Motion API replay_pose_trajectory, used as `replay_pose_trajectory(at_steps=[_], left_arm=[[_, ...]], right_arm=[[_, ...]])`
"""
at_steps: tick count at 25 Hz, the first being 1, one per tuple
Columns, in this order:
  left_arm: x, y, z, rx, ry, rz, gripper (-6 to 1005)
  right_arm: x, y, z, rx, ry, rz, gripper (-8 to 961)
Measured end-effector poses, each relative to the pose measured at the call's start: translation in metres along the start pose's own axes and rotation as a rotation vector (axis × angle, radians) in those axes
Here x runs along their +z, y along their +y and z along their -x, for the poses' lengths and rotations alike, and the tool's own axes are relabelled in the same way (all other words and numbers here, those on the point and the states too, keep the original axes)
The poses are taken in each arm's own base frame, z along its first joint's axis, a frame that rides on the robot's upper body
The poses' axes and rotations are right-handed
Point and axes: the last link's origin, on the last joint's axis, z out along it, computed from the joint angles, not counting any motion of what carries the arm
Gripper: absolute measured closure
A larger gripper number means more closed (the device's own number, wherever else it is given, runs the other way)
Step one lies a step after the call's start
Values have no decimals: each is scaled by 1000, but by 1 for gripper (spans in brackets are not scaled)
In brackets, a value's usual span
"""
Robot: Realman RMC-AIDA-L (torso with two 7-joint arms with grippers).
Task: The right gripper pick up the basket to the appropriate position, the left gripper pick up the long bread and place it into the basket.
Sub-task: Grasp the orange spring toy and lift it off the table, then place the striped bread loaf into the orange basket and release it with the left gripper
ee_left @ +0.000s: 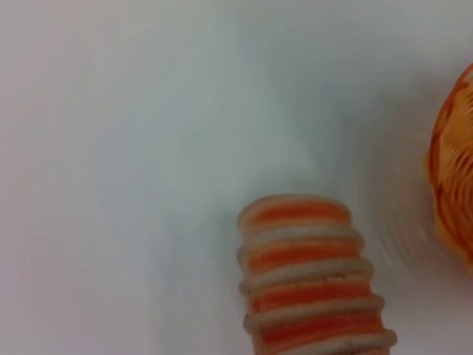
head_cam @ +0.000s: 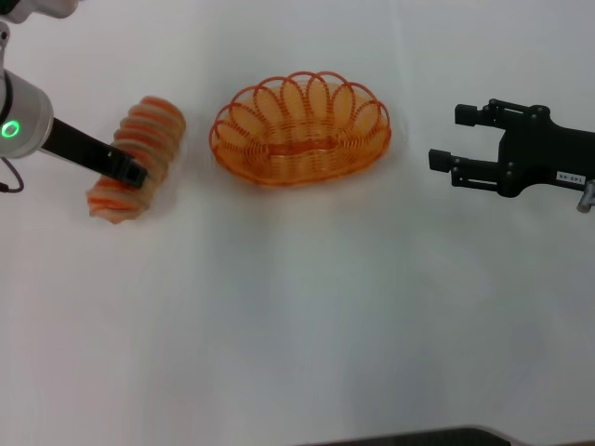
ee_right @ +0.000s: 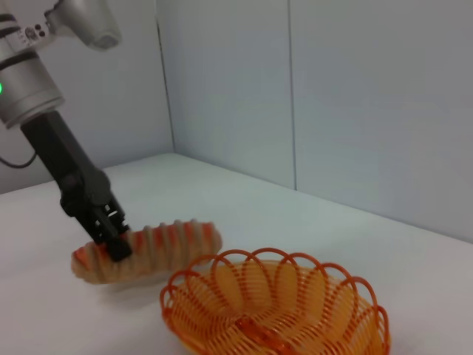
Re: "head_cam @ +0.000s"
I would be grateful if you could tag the left wrist camera housing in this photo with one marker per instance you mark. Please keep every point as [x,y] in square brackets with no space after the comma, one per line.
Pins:
[37,9]

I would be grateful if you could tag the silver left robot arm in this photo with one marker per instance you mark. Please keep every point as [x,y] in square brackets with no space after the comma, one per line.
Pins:
[28,111]

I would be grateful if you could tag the orange striped bread roll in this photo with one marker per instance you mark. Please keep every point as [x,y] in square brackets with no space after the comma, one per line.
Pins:
[149,125]

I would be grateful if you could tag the silver right gripper stub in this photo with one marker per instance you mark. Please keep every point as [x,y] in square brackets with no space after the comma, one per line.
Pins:
[586,197]

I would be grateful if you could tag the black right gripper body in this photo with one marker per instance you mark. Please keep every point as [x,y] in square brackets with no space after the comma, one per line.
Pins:
[544,153]

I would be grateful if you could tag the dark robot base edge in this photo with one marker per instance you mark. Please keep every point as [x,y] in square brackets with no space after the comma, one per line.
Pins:
[409,436]

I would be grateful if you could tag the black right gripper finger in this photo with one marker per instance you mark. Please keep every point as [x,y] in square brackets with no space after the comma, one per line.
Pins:
[439,160]
[466,114]

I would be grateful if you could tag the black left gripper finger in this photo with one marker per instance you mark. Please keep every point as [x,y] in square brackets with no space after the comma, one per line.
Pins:
[130,174]

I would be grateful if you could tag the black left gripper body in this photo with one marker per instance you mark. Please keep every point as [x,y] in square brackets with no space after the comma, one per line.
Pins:
[76,144]

